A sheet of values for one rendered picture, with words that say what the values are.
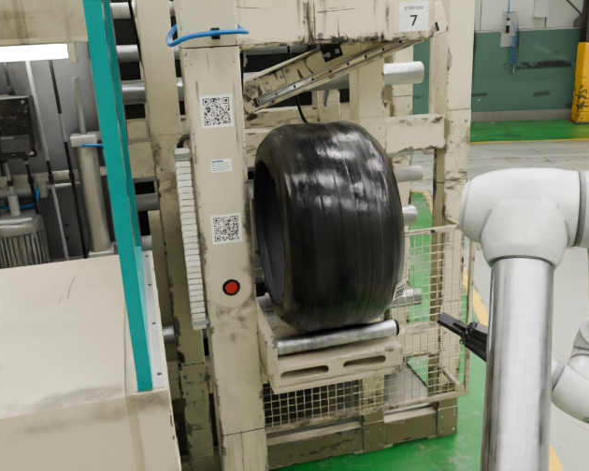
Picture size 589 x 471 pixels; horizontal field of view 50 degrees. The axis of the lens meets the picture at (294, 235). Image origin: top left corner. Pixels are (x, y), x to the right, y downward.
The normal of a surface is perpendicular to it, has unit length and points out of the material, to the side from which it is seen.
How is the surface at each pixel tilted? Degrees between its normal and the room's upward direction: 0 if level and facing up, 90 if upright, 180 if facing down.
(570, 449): 0
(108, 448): 90
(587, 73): 90
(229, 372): 90
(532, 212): 57
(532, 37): 90
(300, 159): 39
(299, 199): 66
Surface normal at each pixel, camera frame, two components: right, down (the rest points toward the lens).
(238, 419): 0.25, 0.30
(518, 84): -0.07, 0.32
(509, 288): -0.62, -0.34
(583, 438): -0.04, -0.95
